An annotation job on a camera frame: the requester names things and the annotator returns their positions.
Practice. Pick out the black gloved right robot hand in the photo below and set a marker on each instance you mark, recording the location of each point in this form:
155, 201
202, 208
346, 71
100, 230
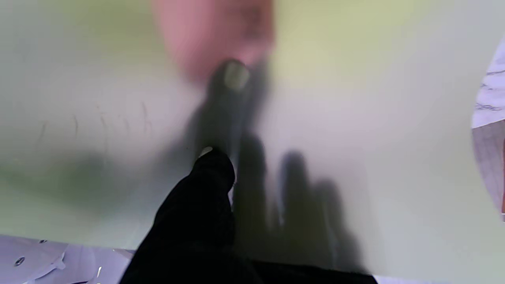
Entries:
229, 110

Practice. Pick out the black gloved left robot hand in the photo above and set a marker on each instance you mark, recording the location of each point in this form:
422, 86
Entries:
193, 221

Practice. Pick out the pink paper receipt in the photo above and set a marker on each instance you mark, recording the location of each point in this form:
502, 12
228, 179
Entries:
205, 31

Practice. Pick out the yellow-green translucent file folder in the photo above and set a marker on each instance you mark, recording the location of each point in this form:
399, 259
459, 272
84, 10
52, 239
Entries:
394, 118

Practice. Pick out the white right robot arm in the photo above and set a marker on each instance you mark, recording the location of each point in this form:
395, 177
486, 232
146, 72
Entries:
47, 264

